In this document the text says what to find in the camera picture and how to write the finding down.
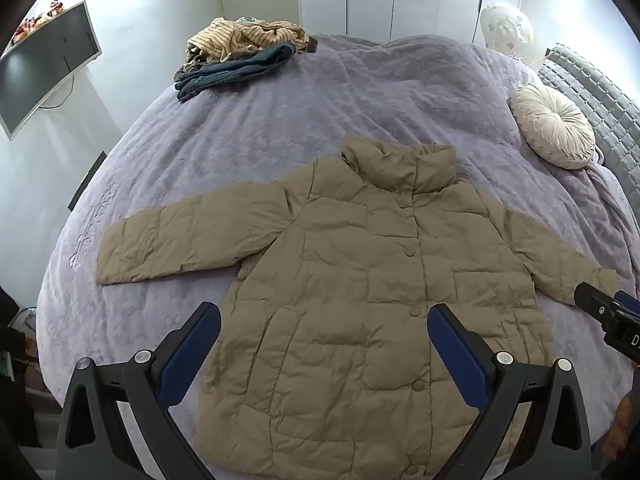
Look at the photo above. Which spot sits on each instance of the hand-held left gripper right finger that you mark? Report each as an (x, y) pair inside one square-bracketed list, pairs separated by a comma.
[(457, 347)]

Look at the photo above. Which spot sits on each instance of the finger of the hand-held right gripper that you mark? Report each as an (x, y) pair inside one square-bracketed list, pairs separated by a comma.
[(629, 299), (592, 300)]

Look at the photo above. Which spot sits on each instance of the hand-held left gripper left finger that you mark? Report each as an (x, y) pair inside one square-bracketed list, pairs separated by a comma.
[(192, 340)]

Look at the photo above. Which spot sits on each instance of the khaki puffer jacket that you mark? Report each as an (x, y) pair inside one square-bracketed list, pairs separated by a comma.
[(350, 285)]

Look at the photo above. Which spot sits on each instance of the round cream pleated cushion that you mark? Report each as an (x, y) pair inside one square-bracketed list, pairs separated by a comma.
[(552, 125)]

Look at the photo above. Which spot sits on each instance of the dark bedside furniture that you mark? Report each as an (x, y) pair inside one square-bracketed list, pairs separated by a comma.
[(12, 360)]

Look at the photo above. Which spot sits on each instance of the grey quilted headboard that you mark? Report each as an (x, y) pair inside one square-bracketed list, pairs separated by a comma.
[(595, 90)]

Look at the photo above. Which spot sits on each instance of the purple plush bed blanket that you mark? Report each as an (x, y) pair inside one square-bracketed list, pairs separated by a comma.
[(280, 110)]

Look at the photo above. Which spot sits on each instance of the dark blue garment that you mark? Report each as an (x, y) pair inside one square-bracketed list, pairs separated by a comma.
[(230, 67)]

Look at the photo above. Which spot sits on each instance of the white floral pillow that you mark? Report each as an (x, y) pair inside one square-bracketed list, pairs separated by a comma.
[(505, 27)]

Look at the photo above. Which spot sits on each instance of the beige striped garment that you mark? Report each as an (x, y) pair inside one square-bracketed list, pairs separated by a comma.
[(240, 35)]

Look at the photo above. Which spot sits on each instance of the small brown garment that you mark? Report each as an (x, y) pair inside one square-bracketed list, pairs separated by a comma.
[(312, 44)]

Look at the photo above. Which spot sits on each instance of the orange flower decoration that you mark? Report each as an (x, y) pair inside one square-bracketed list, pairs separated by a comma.
[(37, 17)]

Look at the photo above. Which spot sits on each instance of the wall-mounted flat screen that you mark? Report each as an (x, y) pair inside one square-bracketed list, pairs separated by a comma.
[(45, 60)]

